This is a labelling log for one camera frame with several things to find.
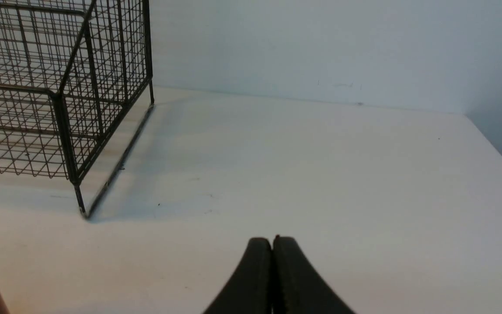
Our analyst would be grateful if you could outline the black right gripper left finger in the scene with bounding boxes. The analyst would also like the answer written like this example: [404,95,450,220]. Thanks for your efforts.
[204,237,272,314]

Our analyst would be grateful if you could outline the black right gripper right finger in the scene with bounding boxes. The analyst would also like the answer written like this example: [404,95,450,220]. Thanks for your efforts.
[272,235,354,314]

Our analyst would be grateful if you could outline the black wire mesh shelf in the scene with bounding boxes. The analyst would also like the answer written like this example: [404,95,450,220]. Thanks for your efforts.
[0,0,155,219]

